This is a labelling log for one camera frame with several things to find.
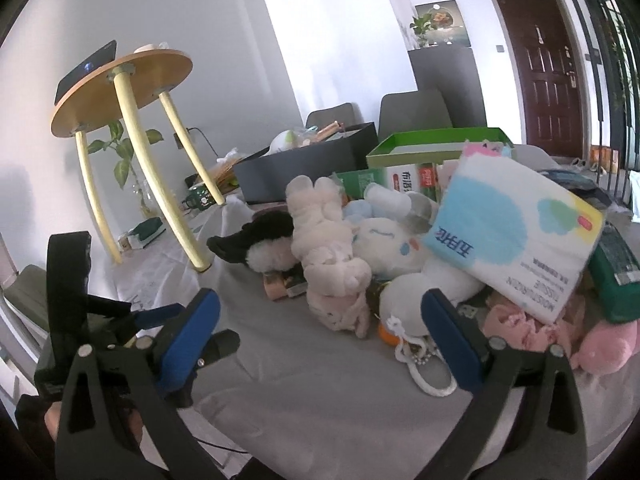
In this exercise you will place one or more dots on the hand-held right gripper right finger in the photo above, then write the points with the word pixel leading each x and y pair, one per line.
pixel 450 345

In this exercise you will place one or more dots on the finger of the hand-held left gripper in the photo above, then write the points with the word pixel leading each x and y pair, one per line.
pixel 150 319
pixel 222 344

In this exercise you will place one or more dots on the small white object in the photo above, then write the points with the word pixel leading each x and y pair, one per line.
pixel 150 48

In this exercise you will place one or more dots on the brown door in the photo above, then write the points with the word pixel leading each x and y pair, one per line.
pixel 542 75

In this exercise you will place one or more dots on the dark green packet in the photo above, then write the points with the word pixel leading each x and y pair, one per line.
pixel 615 275

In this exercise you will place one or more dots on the pink flower plush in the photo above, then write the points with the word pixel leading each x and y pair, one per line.
pixel 515 327

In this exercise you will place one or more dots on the grey chair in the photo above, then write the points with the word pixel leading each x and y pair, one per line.
pixel 415 112
pixel 330 115

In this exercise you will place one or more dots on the green printed mug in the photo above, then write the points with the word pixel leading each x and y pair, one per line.
pixel 200 199

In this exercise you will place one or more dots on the dark blue packet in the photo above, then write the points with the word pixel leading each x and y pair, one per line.
pixel 575 185

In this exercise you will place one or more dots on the black smartphone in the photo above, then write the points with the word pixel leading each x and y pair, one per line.
pixel 82 72

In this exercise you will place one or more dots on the green plant in glass vase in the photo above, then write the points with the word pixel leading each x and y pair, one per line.
pixel 122 165

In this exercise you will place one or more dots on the round wooden stool yellow legs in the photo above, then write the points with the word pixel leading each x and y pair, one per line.
pixel 125 80

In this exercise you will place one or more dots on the pink white cow plush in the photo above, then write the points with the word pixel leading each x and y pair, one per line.
pixel 487 150

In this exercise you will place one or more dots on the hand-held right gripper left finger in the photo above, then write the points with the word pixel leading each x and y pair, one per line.
pixel 185 342

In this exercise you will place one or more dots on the green white book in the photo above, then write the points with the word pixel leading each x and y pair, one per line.
pixel 145 232

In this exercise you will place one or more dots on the small potted plant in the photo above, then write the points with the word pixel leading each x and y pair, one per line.
pixel 420 27

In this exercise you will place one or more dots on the cream fluffy plush toy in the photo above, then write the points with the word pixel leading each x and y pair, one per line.
pixel 325 240

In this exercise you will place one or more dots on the framed wall picture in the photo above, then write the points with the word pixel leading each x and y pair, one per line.
pixel 447 22

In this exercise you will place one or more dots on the black metal partition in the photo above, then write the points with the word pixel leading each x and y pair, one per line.
pixel 607 60

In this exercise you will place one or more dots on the black white plush toy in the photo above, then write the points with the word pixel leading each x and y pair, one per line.
pixel 260 240

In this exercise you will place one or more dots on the clear plastic bottle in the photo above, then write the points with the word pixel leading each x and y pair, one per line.
pixel 405 205

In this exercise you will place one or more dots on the white plush toy blue ears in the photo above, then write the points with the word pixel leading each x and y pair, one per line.
pixel 390 245

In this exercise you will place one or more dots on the plastic bag of straw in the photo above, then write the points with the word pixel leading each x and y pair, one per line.
pixel 225 170

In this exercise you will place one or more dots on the green white carton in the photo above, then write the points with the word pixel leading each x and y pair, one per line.
pixel 400 177

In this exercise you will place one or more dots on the green cardboard box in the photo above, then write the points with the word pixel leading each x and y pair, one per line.
pixel 430 141

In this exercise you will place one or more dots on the pair of shoes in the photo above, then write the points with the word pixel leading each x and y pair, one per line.
pixel 585 163

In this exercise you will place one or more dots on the dark grey storage box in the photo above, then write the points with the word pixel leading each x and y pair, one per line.
pixel 300 167

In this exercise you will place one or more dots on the small brown box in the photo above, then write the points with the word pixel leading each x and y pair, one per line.
pixel 280 287

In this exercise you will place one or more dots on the dark grey cabinet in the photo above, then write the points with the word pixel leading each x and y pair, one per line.
pixel 445 85

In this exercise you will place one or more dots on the white blue tissue pack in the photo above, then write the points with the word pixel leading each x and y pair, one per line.
pixel 500 230

